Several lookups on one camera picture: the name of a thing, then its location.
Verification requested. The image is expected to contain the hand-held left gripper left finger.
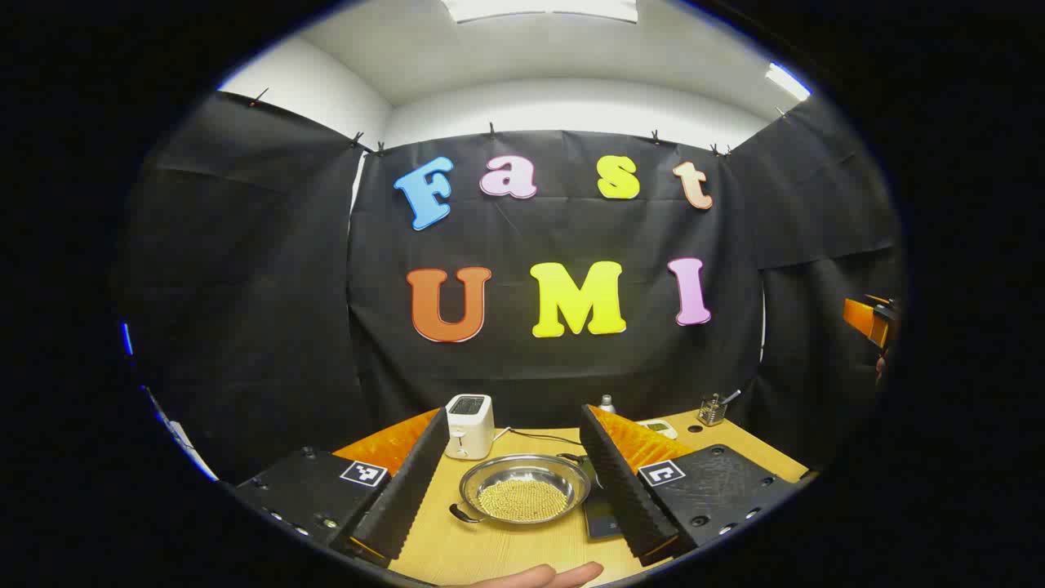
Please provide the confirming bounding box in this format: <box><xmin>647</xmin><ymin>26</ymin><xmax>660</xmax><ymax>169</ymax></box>
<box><xmin>233</xmin><ymin>407</ymin><xmax>451</xmax><ymax>568</ymax></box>

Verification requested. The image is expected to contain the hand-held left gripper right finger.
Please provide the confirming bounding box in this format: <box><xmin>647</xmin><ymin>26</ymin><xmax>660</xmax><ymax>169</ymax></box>
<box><xmin>578</xmin><ymin>403</ymin><xmax>817</xmax><ymax>568</ymax></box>

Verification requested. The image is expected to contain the black induction cooktop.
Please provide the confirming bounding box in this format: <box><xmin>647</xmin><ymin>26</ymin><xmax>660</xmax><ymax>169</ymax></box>
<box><xmin>578</xmin><ymin>478</ymin><xmax>631</xmax><ymax>541</ymax></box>

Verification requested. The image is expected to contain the steel pot with black handles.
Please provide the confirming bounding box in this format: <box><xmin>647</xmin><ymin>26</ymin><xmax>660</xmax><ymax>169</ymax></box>
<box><xmin>448</xmin><ymin>452</ymin><xmax>601</xmax><ymax>525</ymax></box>

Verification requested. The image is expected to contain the white toaster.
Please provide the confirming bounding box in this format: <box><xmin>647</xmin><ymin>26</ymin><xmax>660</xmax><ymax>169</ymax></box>
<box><xmin>444</xmin><ymin>394</ymin><xmax>496</xmax><ymax>461</ymax></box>

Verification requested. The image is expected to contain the pile of soybeans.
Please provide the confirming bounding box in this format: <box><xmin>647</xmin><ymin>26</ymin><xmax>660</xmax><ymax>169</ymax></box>
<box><xmin>478</xmin><ymin>479</ymin><xmax>570</xmax><ymax>523</ymax></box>

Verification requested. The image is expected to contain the black backdrop cloth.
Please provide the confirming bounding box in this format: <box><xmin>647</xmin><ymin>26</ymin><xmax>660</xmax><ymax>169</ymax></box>
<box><xmin>110</xmin><ymin>88</ymin><xmax>907</xmax><ymax>483</ymax></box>

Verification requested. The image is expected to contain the white blue banner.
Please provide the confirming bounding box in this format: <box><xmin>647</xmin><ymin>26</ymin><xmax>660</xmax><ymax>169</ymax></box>
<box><xmin>121</xmin><ymin>321</ymin><xmax>220</xmax><ymax>483</ymax></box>

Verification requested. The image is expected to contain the small ceiling light panel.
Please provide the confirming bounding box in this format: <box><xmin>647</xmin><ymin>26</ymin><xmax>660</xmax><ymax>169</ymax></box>
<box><xmin>765</xmin><ymin>64</ymin><xmax>812</xmax><ymax>102</ymax></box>

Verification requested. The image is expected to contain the row of backdrop clips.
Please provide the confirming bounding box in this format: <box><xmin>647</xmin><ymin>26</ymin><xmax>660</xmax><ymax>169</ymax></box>
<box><xmin>249</xmin><ymin>88</ymin><xmax>789</xmax><ymax>158</ymax></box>

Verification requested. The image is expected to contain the large ceiling light panel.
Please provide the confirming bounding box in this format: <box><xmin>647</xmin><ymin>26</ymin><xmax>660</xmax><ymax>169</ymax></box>
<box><xmin>441</xmin><ymin>0</ymin><xmax>639</xmax><ymax>24</ymax></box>

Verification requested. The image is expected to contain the black and white power cable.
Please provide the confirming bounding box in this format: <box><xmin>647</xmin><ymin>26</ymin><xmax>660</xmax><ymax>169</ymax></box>
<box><xmin>493</xmin><ymin>426</ymin><xmax>582</xmax><ymax>448</ymax></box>

